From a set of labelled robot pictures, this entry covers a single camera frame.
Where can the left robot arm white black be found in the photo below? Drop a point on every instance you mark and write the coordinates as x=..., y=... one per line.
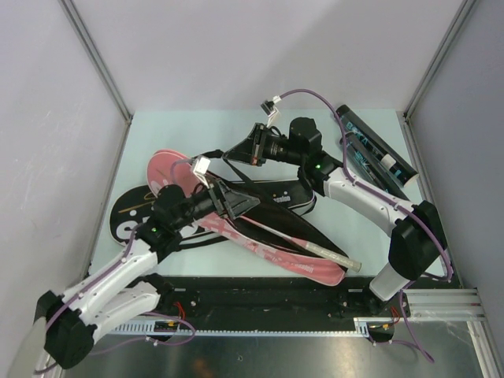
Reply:
x=80, y=316

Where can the aluminium frame rail left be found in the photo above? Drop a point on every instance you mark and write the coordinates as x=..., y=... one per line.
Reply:
x=90, y=47

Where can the aluminium frame rail right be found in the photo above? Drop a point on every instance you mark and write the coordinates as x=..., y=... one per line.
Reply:
x=461, y=18

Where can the pink SPORT racket bag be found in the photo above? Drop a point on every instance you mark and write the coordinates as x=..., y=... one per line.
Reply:
x=277, y=250

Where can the black SPORT racket bag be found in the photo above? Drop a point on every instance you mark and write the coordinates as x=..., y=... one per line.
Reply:
x=134, y=207

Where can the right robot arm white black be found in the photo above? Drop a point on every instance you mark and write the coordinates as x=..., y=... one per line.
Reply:
x=416, y=231

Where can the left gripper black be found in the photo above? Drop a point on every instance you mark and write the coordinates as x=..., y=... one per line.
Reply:
x=229, y=203

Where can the aluminium frame rail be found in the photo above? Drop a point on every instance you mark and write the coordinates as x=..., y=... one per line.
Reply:
x=461, y=18
x=90, y=47

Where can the red badminton racket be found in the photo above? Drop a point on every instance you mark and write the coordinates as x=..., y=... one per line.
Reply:
x=311, y=247

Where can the white slotted cable duct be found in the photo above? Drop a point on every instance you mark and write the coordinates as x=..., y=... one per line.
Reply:
x=329, y=327

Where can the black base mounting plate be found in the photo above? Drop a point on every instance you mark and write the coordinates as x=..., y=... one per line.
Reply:
x=340, y=302

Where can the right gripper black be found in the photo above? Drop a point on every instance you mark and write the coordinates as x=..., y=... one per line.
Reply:
x=252, y=149

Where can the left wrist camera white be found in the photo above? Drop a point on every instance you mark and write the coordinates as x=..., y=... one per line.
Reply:
x=199, y=168

